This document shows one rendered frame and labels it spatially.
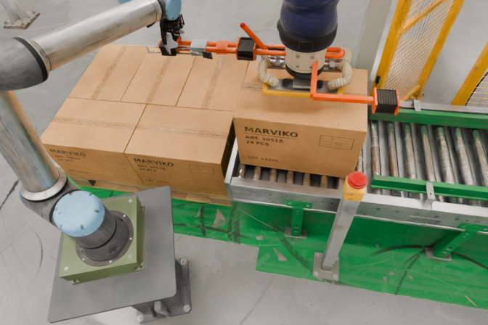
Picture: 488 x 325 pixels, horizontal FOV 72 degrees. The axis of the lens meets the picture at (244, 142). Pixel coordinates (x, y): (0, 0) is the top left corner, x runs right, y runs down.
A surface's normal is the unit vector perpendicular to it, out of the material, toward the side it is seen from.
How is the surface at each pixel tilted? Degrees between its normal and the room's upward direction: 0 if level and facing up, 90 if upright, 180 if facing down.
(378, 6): 90
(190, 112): 0
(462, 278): 0
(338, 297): 0
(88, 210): 9
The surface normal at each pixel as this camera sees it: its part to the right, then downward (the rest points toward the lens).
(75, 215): 0.04, -0.54
